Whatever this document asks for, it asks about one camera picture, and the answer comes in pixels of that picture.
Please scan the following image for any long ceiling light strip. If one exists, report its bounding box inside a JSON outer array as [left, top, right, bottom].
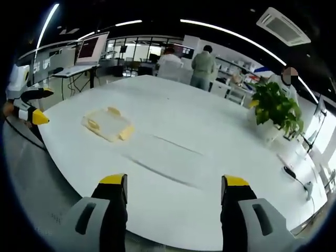
[[35, 3, 60, 49], [180, 18, 287, 67]]

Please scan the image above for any person's left hand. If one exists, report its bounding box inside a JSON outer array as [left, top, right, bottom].
[[2, 101, 17, 119]]

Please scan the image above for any black cable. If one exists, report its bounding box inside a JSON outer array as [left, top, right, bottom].
[[4, 115, 48, 152]]

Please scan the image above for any ceiling air conditioner vent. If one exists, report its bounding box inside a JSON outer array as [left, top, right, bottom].
[[256, 7, 312, 47]]

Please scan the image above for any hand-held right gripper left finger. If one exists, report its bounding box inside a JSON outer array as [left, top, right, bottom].
[[56, 173, 129, 252]]

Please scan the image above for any white side table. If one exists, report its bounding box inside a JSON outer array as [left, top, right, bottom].
[[51, 64, 101, 93]]

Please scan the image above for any white storage shelf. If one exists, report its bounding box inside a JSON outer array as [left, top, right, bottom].
[[214, 55, 266, 106]]

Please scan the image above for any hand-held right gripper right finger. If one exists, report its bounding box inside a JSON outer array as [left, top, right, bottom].
[[220, 174, 299, 252]]

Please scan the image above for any green potted plant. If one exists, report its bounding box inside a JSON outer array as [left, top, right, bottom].
[[248, 81, 306, 142]]

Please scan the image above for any large display screen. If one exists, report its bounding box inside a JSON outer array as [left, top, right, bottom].
[[74, 31, 110, 66]]

